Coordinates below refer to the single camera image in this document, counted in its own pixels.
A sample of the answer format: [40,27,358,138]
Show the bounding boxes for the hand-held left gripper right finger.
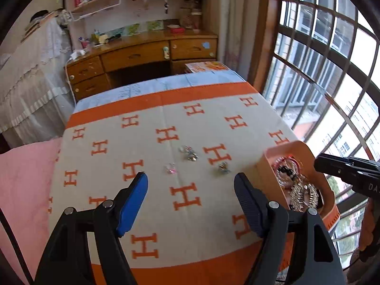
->
[234,173,346,285]

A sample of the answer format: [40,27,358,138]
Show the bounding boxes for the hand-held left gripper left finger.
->
[34,172,148,285]

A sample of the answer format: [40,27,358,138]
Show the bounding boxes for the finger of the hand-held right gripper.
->
[315,154,357,181]

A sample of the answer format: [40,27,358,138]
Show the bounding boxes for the red cord bracelet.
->
[272,154,301,174]

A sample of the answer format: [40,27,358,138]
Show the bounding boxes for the silver bracelets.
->
[274,159,293,188]

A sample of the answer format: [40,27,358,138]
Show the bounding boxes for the pink plastic tray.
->
[263,140,340,238]

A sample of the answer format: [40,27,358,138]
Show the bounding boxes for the silver feather brooch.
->
[286,182,305,211]

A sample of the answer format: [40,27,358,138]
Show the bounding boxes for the black bead bracelet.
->
[277,166,297,181]

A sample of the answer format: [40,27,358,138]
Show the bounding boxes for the silver flower earring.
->
[178,145,199,161]

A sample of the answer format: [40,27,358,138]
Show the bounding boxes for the person's right hand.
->
[359,197,380,253]

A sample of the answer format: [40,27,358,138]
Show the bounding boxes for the orange letter print blanket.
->
[49,81,340,285]

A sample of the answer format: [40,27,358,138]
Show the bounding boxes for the metal window grille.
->
[261,0,380,271]

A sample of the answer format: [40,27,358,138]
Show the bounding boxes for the pink quilt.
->
[0,138,63,285]

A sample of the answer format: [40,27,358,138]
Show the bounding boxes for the light blue bed sheet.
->
[73,71,247,113]

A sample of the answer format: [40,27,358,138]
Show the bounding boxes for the orange magazine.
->
[185,61,230,73]

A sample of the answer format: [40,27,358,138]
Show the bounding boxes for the wooden desk with drawers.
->
[65,30,219,101]

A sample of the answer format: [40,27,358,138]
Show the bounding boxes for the white lace piano cover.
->
[0,16,75,149]

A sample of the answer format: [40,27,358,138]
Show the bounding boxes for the pale floral curtain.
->
[205,0,268,92]

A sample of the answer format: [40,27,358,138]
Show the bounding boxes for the row of green postcards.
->
[110,20,164,38]

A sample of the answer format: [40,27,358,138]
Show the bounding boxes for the stack of books on piano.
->
[21,12,60,40]

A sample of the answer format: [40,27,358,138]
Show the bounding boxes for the wooden bookshelf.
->
[64,0,208,36]

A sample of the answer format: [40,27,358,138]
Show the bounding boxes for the black hat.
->
[30,10,49,23]

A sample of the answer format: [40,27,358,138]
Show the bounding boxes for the black cable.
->
[0,208,34,285]

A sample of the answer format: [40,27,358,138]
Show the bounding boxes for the white charger with cable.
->
[66,50,86,79]

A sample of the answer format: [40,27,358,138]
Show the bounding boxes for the empty white wire rack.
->
[70,0,124,21]

